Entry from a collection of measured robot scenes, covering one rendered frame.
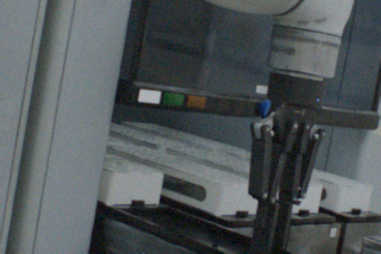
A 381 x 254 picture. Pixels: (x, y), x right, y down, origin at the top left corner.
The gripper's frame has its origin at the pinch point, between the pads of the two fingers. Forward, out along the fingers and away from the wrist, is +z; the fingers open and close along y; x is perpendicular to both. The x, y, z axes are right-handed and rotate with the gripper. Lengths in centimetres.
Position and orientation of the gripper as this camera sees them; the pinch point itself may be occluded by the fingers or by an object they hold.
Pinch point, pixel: (271, 227)
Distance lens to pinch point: 115.8
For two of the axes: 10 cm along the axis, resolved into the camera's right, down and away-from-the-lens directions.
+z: -1.7, 9.8, 0.5
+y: -6.8, -0.8, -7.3
